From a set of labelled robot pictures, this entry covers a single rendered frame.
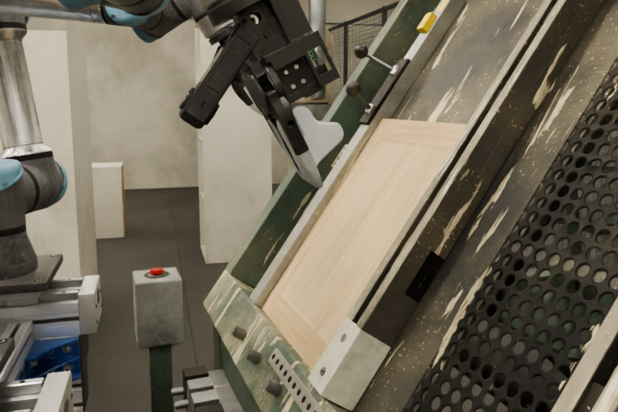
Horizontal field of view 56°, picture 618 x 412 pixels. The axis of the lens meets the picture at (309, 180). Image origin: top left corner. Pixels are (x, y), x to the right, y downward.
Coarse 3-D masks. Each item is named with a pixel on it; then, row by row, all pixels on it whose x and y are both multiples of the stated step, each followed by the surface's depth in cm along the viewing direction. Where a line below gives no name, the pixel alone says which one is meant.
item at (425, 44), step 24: (456, 0) 150; (432, 24) 149; (432, 48) 149; (408, 72) 147; (360, 144) 145; (336, 168) 147; (312, 216) 143; (288, 240) 146; (288, 264) 143; (264, 288) 141
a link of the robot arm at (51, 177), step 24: (0, 24) 125; (24, 24) 130; (0, 48) 126; (0, 72) 127; (24, 72) 130; (0, 96) 127; (24, 96) 129; (0, 120) 128; (24, 120) 129; (24, 144) 129; (48, 168) 132; (48, 192) 131
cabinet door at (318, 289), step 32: (384, 128) 142; (416, 128) 129; (448, 128) 118; (384, 160) 134; (416, 160) 122; (352, 192) 138; (384, 192) 125; (416, 192) 115; (320, 224) 141; (352, 224) 129; (384, 224) 118; (320, 256) 133; (352, 256) 121; (288, 288) 137; (320, 288) 124; (352, 288) 114; (288, 320) 127; (320, 320) 117; (320, 352) 110
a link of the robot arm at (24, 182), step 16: (0, 160) 123; (16, 160) 123; (0, 176) 116; (16, 176) 119; (32, 176) 126; (0, 192) 116; (16, 192) 119; (32, 192) 125; (0, 208) 116; (16, 208) 119; (32, 208) 127; (0, 224) 117; (16, 224) 119
